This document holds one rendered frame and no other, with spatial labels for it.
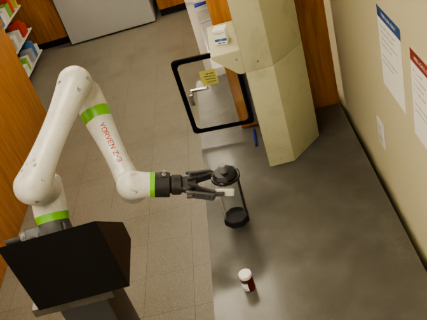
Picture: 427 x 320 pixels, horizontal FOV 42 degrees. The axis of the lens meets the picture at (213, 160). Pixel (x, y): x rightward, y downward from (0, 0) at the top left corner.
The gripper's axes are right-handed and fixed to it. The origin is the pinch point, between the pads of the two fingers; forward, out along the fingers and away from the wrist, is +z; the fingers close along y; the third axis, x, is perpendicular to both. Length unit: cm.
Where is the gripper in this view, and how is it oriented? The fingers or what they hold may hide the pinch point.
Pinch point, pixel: (225, 184)
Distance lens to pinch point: 203.7
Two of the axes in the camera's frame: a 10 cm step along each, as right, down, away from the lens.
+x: -0.5, 8.2, 5.6
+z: 10.0, 0.0, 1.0
